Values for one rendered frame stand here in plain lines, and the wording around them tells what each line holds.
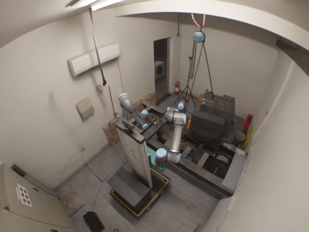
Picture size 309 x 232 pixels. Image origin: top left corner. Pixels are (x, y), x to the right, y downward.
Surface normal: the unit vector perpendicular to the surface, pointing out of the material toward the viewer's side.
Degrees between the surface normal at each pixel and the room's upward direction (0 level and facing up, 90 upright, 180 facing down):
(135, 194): 0
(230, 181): 0
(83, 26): 90
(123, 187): 0
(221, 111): 90
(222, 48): 90
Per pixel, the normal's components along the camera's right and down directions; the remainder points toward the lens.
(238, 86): -0.64, 0.54
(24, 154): 0.77, 0.42
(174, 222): -0.04, -0.73
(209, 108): -0.46, 0.62
